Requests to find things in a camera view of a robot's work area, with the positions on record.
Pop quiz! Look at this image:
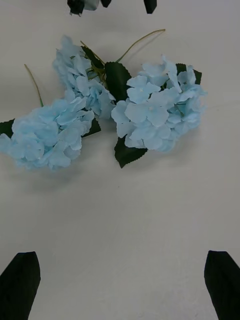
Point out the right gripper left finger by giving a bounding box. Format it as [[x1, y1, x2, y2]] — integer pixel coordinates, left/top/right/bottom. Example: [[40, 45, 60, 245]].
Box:
[[0, 251, 42, 320]]

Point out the pale blue flower, large leaf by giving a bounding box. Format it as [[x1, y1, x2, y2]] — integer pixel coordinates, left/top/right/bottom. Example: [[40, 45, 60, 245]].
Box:
[[51, 34, 116, 120]]

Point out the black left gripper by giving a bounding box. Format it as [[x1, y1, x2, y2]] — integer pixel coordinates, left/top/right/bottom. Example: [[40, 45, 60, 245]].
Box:
[[66, 0, 158, 17]]

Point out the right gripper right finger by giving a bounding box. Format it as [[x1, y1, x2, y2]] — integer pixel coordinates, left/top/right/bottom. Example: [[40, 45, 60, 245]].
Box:
[[204, 249, 240, 320]]

